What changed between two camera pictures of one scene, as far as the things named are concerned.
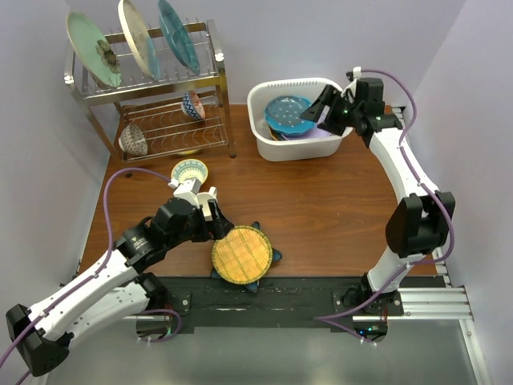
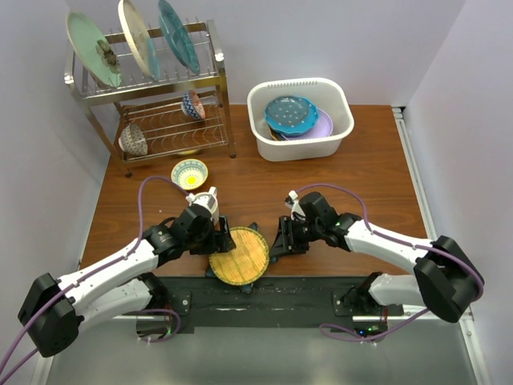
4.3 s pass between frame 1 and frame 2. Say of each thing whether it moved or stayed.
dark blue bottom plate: stayed
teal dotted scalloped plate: stayed
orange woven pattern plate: stayed
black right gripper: moved
